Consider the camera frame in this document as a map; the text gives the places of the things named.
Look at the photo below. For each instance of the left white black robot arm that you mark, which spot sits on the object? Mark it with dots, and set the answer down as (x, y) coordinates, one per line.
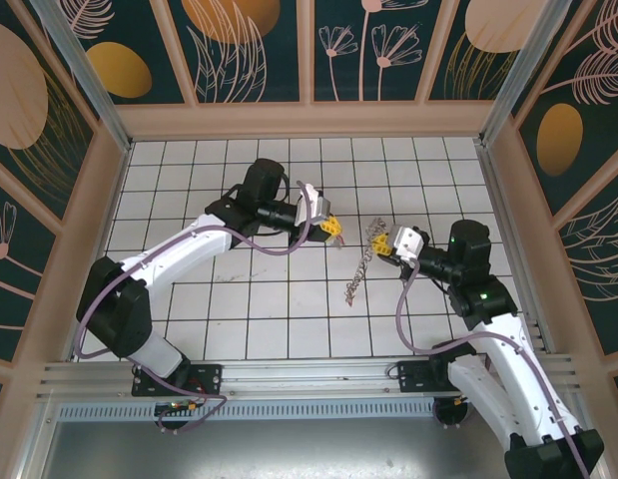
(179, 247)

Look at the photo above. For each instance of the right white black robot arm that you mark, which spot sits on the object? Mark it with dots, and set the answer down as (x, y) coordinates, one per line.
(513, 369)

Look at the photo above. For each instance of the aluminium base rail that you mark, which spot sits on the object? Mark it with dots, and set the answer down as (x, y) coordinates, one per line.
(308, 374)

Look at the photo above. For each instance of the aluminium side rail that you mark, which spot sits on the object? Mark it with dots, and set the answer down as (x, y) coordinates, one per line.
(503, 214)

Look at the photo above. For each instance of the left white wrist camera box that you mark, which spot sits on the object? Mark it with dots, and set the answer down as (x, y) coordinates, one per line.
(313, 202)

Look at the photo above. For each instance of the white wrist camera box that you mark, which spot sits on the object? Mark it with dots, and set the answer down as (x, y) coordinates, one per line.
(408, 242)
(313, 202)

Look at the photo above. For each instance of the yellow connector with circuit board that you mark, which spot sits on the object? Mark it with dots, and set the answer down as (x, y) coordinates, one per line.
(188, 407)

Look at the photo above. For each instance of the aluminium corner post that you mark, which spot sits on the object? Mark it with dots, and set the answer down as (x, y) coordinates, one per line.
(89, 85)
(518, 70)

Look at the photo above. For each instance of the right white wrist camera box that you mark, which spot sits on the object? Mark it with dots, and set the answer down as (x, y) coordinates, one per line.
(408, 242)

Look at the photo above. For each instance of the grey metal sheet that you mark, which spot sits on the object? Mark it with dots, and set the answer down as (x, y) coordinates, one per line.
(308, 449)

